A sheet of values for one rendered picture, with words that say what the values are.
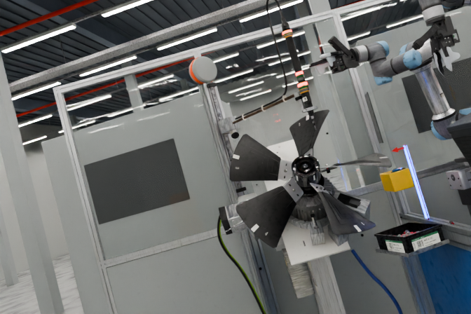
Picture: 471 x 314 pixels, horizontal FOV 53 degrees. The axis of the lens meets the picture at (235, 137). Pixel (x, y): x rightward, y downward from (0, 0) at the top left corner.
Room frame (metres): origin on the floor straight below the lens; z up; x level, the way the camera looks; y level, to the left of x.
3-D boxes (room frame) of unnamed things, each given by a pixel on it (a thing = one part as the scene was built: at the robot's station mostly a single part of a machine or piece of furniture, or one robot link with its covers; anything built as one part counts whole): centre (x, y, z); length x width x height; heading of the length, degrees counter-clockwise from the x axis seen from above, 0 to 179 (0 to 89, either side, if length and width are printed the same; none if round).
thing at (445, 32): (1.82, -0.87, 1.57); 0.09 x 0.08 x 0.12; 90
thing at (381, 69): (2.12, -0.72, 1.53); 0.11 x 0.08 x 0.11; 42
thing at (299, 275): (2.39, -0.12, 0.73); 0.15 x 0.09 x 0.22; 1
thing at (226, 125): (2.57, 0.02, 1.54); 0.10 x 0.07 x 0.08; 36
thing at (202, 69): (2.65, 0.07, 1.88); 0.17 x 0.15 x 0.16; 91
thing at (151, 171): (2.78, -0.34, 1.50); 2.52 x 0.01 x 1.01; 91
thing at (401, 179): (2.36, -0.70, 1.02); 0.16 x 0.10 x 0.11; 1
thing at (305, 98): (2.06, -0.34, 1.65); 0.04 x 0.04 x 0.46
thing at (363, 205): (2.09, -0.39, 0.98); 0.20 x 0.16 x 0.20; 1
